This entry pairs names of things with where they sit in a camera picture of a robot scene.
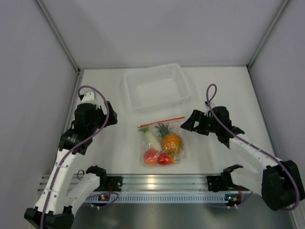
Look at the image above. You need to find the fake peach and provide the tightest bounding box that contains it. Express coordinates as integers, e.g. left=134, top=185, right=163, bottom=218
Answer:
left=143, top=149, right=159, bottom=166

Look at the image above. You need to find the red fake fruit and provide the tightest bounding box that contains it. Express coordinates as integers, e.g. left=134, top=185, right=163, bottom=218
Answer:
left=158, top=153, right=175, bottom=166

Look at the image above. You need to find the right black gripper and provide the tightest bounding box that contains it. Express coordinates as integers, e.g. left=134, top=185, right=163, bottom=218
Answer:
left=181, top=109, right=220, bottom=135

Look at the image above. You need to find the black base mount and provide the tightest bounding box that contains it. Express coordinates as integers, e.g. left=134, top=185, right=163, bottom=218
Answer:
left=95, top=176, right=123, bottom=192
left=206, top=175, right=233, bottom=192

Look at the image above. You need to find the white fake radish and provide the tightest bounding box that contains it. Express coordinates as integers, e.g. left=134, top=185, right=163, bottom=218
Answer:
left=139, top=126, right=162, bottom=152

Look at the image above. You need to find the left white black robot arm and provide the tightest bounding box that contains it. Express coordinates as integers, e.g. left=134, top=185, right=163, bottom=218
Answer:
left=24, top=101, right=118, bottom=229

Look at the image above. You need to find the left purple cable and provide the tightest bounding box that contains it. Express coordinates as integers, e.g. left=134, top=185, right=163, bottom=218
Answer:
left=39, top=86, right=110, bottom=229

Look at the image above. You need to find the aluminium mounting rail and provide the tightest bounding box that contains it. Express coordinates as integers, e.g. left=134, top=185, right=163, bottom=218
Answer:
left=38, top=173, right=265, bottom=192

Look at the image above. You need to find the clear zip bag orange seal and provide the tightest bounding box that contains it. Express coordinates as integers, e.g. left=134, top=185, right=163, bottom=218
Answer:
left=137, top=116, right=186, bottom=167

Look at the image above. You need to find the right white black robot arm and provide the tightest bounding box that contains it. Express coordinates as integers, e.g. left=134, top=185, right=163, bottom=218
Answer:
left=181, top=106, right=305, bottom=211

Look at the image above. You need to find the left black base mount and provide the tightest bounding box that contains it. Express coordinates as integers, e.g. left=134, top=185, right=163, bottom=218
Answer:
left=95, top=176, right=123, bottom=192

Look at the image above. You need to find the white plastic basket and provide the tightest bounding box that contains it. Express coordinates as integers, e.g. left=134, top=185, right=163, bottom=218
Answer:
left=124, top=63, right=191, bottom=112

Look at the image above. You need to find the purple cable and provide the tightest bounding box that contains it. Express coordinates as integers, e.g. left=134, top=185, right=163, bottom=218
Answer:
left=205, top=83, right=300, bottom=211
left=39, top=86, right=110, bottom=229

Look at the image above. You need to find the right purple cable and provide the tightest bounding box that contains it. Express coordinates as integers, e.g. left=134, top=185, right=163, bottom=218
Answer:
left=205, top=83, right=300, bottom=211

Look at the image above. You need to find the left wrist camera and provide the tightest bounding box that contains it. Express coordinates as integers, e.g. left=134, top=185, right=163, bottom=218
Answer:
left=80, top=91, right=97, bottom=105

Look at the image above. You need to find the slotted cable duct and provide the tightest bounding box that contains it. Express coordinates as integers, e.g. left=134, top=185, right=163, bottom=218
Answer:
left=84, top=192, right=240, bottom=204

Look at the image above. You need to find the orange fake pineapple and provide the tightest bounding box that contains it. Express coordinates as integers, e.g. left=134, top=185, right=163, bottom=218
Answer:
left=155, top=123, right=184, bottom=156

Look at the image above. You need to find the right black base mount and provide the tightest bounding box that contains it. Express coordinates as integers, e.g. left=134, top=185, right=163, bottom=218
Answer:
left=206, top=175, right=233, bottom=192

